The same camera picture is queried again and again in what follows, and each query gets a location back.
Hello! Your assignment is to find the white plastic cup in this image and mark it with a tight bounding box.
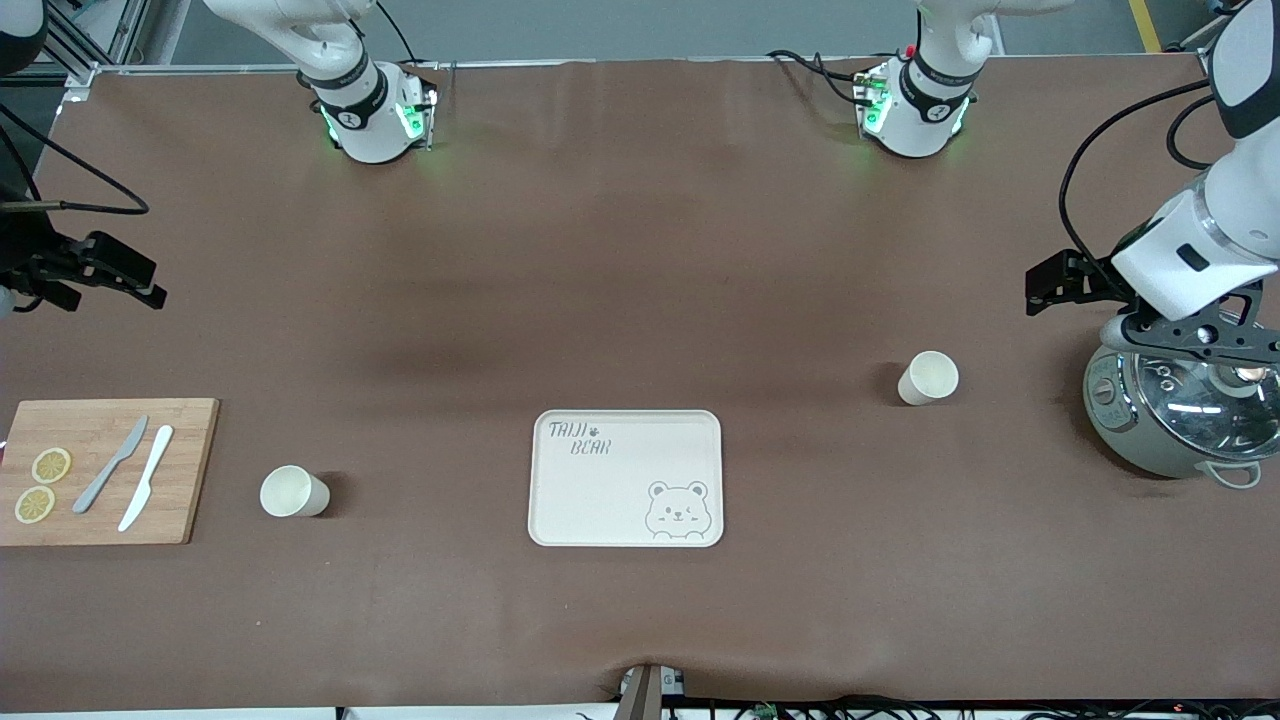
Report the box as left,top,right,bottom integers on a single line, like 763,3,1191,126
897,350,960,407
259,465,331,519

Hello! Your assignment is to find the white bear print tray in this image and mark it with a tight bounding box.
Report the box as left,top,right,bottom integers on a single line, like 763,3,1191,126
528,409,724,548

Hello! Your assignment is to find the pale green electric pot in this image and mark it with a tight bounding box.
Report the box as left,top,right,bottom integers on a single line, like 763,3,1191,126
1083,340,1280,491

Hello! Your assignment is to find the glass pot lid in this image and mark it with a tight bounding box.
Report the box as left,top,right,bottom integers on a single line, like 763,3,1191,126
1128,350,1280,463

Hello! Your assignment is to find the grey plastic knife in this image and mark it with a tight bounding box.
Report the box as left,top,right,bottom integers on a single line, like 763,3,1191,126
72,415,150,515

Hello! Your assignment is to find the wooden cutting board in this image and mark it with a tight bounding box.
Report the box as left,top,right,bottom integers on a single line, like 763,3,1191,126
0,398,221,547

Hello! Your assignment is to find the white plastic knife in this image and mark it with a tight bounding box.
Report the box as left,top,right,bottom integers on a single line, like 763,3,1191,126
118,425,175,533

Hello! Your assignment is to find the black cable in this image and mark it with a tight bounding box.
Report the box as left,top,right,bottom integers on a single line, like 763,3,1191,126
766,48,873,107
1165,93,1219,173
0,100,151,217
372,0,419,65
1058,78,1213,291

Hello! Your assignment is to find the aluminium frame profile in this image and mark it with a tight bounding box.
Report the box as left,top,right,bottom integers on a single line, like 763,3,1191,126
45,0,153,79

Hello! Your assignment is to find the grey metal mount bracket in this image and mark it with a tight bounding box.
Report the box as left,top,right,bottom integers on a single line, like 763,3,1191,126
615,662,691,720

